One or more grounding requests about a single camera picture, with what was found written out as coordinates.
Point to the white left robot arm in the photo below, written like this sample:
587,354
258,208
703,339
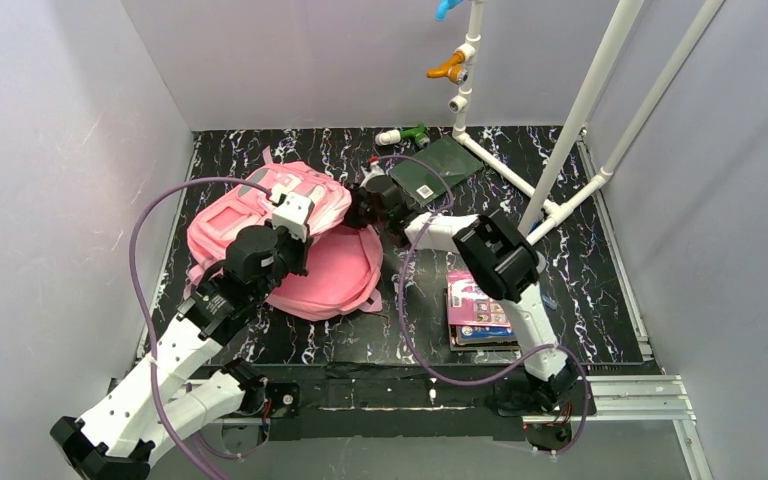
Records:
127,432

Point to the white pvc pipe frame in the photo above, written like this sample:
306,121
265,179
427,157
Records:
509,62

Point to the green white pipe fitting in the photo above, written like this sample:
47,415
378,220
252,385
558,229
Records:
418,135

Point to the aluminium rail frame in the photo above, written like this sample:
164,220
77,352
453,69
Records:
349,399

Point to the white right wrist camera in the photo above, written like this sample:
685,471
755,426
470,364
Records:
373,170

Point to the dark green notebook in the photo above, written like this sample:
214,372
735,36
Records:
444,164

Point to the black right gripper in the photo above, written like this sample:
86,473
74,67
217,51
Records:
363,209

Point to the orange tap handle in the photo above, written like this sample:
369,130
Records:
453,69

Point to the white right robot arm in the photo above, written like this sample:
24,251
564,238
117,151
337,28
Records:
501,261

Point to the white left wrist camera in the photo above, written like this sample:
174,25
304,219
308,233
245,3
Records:
291,211

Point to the stacked grey books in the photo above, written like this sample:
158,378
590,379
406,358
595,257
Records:
475,338

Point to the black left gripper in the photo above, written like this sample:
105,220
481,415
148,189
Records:
297,253

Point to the pink student backpack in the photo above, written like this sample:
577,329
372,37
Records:
343,263

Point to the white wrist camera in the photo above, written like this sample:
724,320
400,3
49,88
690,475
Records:
373,170
291,211

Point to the pink sticker book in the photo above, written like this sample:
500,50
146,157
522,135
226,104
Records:
468,305

